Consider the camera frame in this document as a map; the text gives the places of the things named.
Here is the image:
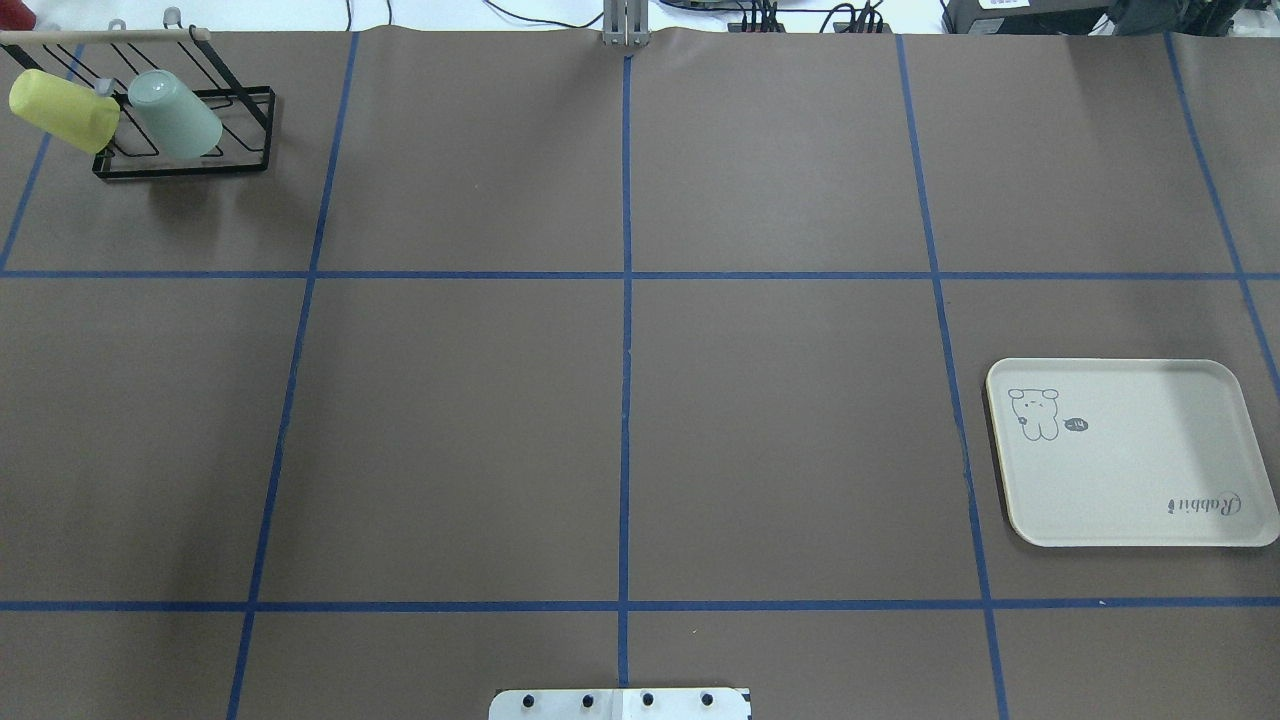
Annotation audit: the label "pale green cup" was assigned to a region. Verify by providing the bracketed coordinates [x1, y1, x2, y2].
[128, 69, 224, 160]

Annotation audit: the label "cream rabbit tray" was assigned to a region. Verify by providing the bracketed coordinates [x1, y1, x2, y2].
[986, 357, 1277, 548]

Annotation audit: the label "yellow cup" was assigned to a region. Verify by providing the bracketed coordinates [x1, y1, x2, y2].
[8, 69, 122, 155]

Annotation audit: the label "silver aluminium frame post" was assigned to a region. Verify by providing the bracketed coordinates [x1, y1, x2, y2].
[600, 0, 652, 47]

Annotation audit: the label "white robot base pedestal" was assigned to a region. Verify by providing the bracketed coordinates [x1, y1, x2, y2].
[488, 687, 753, 719]

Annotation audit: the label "black wire cup rack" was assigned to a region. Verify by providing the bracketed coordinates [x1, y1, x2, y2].
[3, 1, 278, 181]

